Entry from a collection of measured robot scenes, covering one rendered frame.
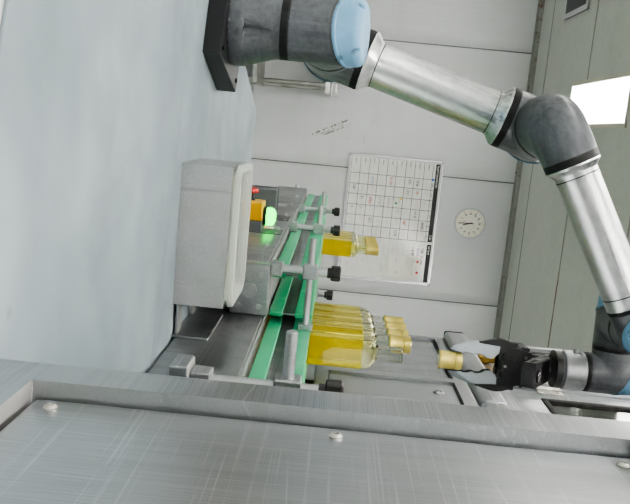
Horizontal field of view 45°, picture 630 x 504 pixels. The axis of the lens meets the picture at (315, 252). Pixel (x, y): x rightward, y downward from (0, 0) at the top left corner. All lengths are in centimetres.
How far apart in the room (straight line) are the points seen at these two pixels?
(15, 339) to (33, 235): 8
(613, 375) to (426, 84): 64
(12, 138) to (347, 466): 33
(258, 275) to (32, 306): 77
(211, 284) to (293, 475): 78
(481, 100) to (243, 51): 45
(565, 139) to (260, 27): 54
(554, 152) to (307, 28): 46
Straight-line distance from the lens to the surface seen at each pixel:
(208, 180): 118
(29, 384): 55
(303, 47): 134
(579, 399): 196
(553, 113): 139
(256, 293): 139
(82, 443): 48
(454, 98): 147
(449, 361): 147
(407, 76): 147
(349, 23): 133
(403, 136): 737
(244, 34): 135
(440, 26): 746
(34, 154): 63
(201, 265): 120
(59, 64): 68
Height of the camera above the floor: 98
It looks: 1 degrees down
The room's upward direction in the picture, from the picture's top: 96 degrees clockwise
